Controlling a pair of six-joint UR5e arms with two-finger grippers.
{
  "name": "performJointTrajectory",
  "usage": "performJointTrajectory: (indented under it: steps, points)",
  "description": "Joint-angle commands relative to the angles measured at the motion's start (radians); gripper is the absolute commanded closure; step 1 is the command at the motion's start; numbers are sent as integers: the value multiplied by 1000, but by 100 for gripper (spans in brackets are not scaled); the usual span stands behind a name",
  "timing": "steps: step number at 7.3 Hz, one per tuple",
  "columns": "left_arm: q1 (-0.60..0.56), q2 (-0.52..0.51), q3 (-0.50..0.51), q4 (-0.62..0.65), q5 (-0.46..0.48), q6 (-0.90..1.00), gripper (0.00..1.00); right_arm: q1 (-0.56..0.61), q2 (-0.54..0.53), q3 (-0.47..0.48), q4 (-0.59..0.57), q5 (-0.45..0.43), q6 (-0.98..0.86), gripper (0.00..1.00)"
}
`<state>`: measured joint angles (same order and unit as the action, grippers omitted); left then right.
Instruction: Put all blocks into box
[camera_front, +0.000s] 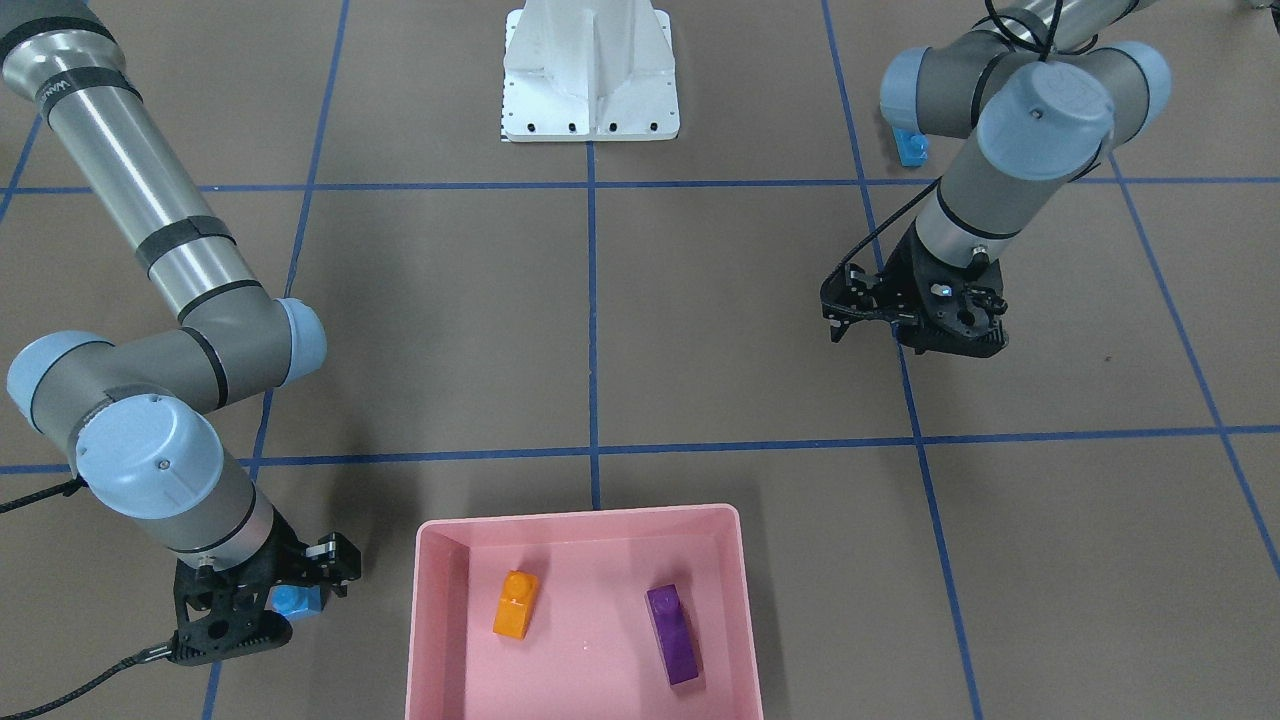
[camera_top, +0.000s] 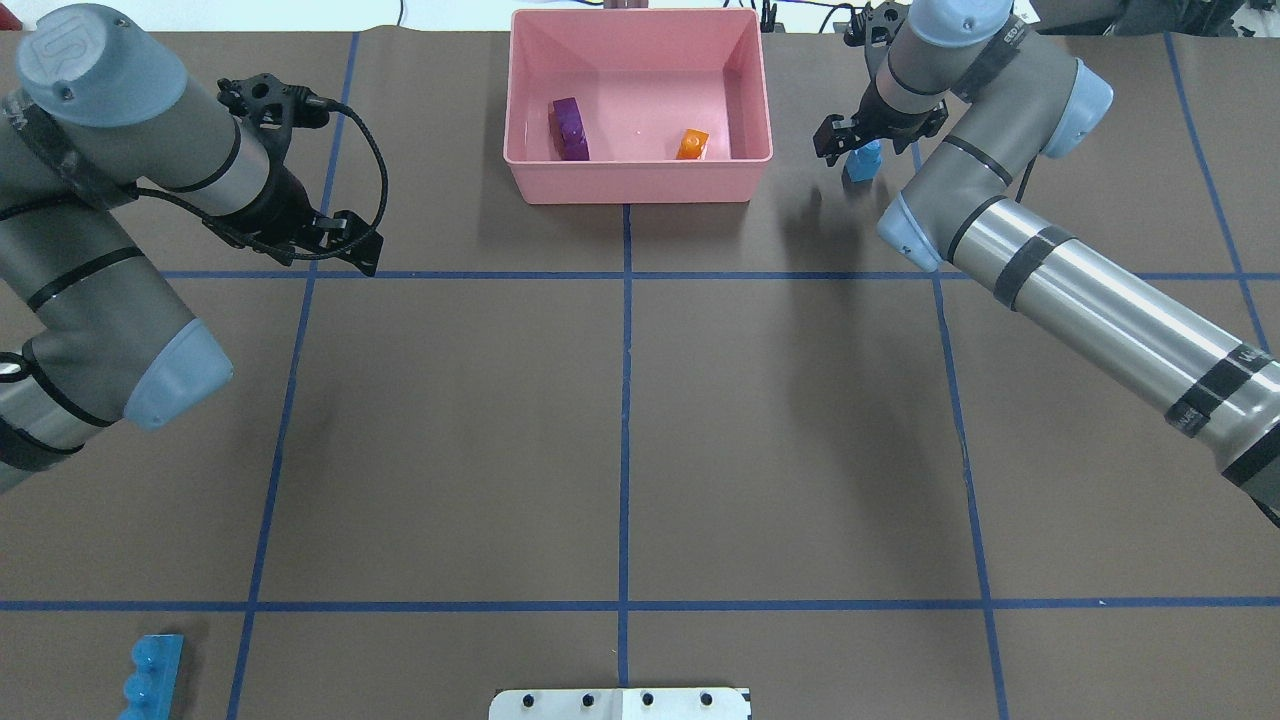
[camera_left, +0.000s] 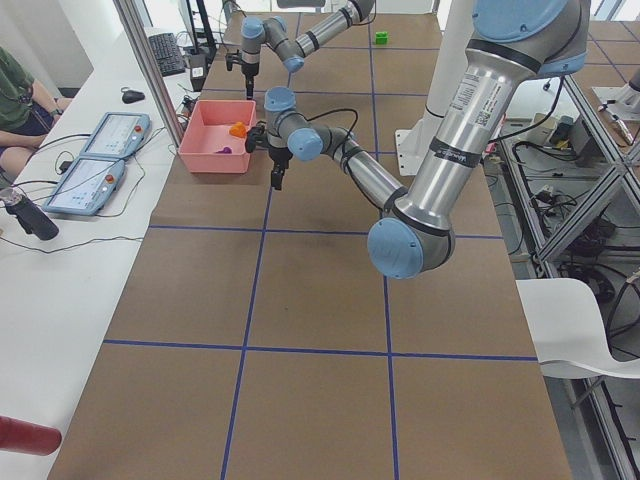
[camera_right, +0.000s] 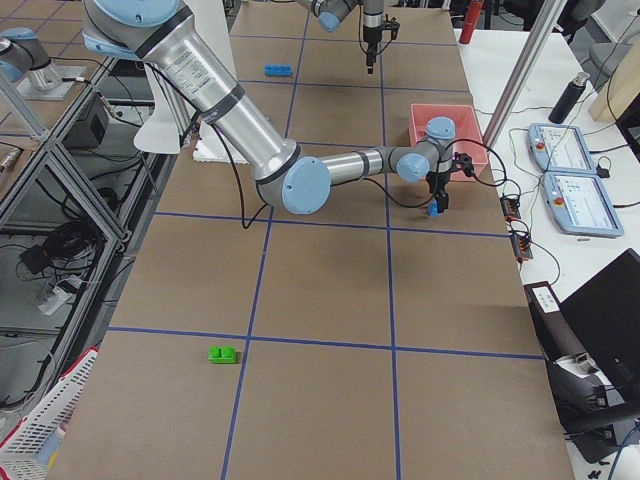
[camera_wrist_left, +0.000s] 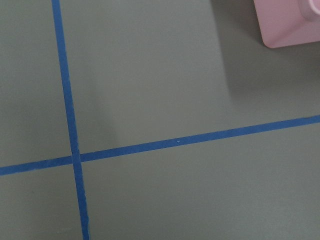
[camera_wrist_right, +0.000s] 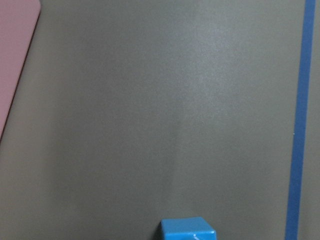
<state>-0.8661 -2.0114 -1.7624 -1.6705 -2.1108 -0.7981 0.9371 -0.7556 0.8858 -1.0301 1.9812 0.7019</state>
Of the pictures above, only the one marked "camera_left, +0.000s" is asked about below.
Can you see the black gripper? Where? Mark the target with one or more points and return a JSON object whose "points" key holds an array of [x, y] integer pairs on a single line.
{"points": [[278, 155], [249, 71]]}

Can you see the orange toy block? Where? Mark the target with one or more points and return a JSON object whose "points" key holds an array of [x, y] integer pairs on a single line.
{"points": [[239, 130]]}

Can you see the green toy block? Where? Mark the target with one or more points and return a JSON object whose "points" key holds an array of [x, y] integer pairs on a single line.
{"points": [[381, 38]]}

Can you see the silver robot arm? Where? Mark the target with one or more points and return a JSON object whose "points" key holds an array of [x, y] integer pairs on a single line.
{"points": [[509, 42], [271, 32]]}

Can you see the pink plastic box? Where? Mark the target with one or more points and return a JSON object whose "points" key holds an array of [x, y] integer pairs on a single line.
{"points": [[208, 131]]}

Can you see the black keyboard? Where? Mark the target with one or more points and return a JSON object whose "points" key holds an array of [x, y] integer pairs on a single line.
{"points": [[167, 54]]}

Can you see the black computer mouse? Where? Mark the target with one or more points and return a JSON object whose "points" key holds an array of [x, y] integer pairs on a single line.
{"points": [[130, 96]]}

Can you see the upper teach pendant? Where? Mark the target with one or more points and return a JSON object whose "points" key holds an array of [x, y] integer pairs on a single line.
{"points": [[117, 135]]}

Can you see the teach pendant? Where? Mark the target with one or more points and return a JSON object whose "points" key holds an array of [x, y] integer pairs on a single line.
{"points": [[86, 186], [117, 135]]}

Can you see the lower teach pendant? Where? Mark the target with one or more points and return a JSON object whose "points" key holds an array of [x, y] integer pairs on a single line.
{"points": [[86, 186]]}

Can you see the seated person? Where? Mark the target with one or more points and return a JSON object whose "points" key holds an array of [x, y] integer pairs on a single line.
{"points": [[28, 113]]}

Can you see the black water bottle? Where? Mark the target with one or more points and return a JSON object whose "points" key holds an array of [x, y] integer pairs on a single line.
{"points": [[29, 215]]}

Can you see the white chair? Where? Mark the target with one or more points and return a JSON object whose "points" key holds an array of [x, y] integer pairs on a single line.
{"points": [[568, 333]]}

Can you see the red cylinder bottle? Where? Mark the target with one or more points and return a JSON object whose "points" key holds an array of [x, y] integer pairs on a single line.
{"points": [[19, 436]]}

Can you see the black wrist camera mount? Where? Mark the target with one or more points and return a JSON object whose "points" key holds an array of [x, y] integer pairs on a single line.
{"points": [[256, 139]]}

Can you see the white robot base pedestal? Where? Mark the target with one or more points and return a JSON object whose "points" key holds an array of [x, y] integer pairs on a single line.
{"points": [[451, 64]]}

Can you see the aluminium frame post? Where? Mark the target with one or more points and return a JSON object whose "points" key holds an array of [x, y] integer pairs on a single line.
{"points": [[135, 32]]}

